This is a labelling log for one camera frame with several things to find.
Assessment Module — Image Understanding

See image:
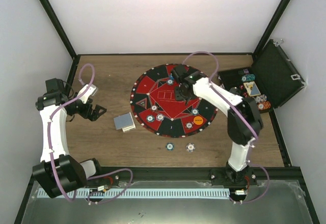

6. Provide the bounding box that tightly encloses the teal chip stack mat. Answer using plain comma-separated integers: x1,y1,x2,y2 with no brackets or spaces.
192,108,199,115

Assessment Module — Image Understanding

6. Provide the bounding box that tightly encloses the blue backed card deck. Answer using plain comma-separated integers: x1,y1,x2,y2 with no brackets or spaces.
114,113,134,130

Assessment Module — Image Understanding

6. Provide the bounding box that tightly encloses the teal poker chip stack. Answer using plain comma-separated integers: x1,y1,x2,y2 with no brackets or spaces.
146,115,155,122

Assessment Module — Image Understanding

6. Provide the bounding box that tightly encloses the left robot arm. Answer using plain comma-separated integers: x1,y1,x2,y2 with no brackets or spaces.
33,78,106,198

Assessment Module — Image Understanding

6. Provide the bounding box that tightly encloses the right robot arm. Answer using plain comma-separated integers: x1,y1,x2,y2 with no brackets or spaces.
171,65,263,185

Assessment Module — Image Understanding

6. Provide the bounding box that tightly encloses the orange big blind button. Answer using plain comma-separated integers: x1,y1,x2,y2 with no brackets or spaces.
193,116,204,125

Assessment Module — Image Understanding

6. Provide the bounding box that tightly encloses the round red black poker mat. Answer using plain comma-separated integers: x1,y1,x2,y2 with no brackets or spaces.
130,64,218,138

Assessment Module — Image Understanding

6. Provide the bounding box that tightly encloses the white card box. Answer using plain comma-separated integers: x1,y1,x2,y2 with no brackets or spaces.
122,125,135,132

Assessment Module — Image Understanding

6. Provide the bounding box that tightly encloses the blue white poker chip stack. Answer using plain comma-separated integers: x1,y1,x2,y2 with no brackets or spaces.
186,143,195,152

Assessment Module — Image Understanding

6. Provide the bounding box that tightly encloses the round dealer button in case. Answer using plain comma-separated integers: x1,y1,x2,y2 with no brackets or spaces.
229,87,240,95

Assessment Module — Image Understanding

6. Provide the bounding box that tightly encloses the teal chip on table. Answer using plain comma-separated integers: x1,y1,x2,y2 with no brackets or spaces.
166,143,174,151

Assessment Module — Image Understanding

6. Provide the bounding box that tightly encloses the card deck in case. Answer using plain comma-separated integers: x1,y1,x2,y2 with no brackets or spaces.
243,81,261,97

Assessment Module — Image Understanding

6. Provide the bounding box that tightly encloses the teal chip stack in case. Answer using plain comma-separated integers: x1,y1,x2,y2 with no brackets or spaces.
241,74,256,82

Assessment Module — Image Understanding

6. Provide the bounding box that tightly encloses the orange chip stack in case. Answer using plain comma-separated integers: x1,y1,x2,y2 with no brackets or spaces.
257,101,271,110

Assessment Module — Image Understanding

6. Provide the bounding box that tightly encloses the purple white chip stack in case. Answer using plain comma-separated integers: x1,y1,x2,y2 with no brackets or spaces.
255,94,267,103

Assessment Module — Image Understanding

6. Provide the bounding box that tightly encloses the black poker case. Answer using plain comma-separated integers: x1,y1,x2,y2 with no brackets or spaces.
217,39,306,113

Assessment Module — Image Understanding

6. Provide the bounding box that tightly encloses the light blue slotted cable duct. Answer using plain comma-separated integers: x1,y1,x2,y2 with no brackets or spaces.
37,188,230,199

